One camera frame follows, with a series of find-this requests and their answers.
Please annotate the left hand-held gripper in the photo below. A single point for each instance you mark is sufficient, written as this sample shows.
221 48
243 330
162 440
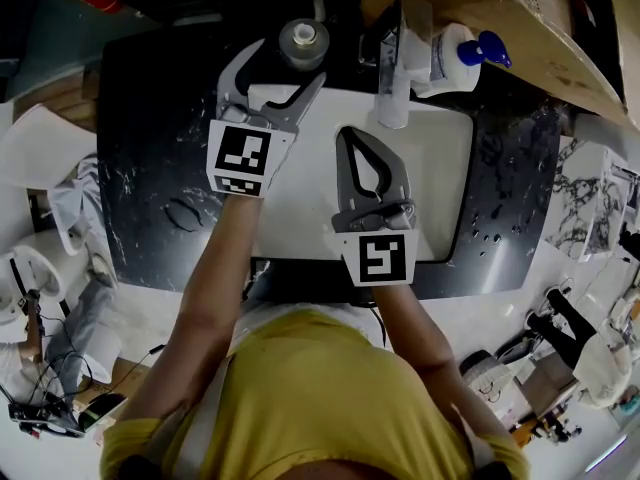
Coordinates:
240 155

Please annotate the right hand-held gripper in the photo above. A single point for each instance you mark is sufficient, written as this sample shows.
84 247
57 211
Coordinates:
382 258

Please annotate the small grey jar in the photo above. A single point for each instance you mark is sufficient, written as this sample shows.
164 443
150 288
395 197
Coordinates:
303 48

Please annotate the person's left forearm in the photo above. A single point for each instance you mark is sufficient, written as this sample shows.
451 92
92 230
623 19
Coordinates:
210 288

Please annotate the person's right forearm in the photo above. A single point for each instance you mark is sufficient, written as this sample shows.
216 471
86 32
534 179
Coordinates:
415 328

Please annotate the white sink basin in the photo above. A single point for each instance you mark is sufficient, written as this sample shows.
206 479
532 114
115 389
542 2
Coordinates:
310 193

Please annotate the black marble counter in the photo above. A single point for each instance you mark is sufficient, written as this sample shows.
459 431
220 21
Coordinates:
150 133

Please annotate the white blue pump bottle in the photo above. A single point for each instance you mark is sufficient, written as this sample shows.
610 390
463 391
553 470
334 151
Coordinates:
455 65

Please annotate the grey cloth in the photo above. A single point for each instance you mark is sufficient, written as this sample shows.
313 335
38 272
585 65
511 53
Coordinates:
80 193

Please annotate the white marble cabinet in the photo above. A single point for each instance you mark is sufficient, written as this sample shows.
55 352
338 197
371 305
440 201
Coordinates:
590 198

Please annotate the large open cardboard box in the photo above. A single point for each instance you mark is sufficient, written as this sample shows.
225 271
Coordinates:
550 33

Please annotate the person's yellow shirt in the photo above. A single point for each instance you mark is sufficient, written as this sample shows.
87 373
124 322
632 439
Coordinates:
320 398

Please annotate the white office chair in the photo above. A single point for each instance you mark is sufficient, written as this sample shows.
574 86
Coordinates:
35 143

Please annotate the white round bin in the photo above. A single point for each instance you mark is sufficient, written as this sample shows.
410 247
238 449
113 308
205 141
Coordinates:
35 273

